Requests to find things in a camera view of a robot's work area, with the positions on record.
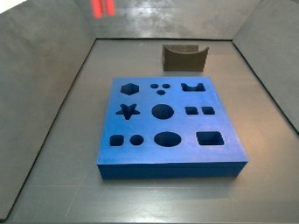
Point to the blue shape sorting board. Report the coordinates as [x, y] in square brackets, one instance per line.
[168, 130]

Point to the red three prong block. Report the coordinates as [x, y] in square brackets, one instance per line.
[104, 7]

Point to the dark curved saddle block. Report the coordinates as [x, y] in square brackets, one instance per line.
[185, 58]

